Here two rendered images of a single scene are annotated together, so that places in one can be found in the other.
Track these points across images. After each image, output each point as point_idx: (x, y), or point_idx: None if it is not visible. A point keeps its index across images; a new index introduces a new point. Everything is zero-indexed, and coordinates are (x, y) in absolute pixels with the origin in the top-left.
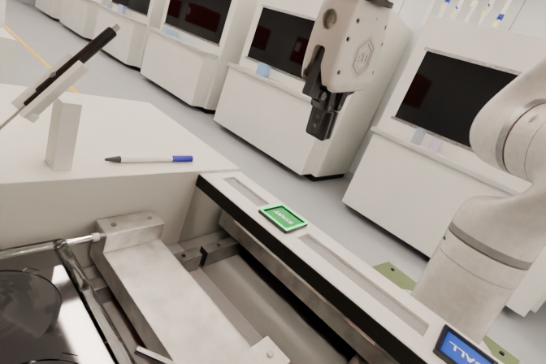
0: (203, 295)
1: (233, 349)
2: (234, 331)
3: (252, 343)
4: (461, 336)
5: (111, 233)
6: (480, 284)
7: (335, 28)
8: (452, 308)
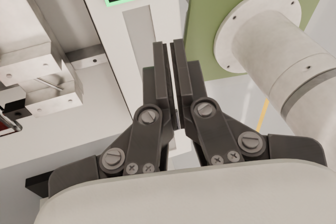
0: None
1: (28, 34)
2: (33, 20)
3: None
4: (177, 118)
5: None
6: (265, 95)
7: None
8: (249, 69)
